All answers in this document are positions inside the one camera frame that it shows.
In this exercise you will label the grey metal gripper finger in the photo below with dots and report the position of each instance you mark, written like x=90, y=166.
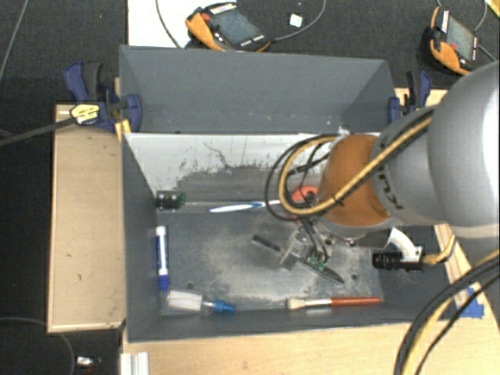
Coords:
x=288, y=259
x=265, y=242

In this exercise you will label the orange-red round object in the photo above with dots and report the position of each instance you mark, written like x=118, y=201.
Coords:
x=301, y=194

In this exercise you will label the small black and green box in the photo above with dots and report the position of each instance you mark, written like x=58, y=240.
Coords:
x=170, y=200

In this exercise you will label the white and blue marker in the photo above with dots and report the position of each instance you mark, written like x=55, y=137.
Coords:
x=162, y=258

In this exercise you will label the grey metal bin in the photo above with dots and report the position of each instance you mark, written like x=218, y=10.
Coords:
x=242, y=92

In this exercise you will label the pale wood board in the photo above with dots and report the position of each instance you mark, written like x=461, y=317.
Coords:
x=88, y=225

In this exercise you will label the black cylinder on white bracket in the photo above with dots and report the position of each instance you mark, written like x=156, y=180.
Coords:
x=392, y=259

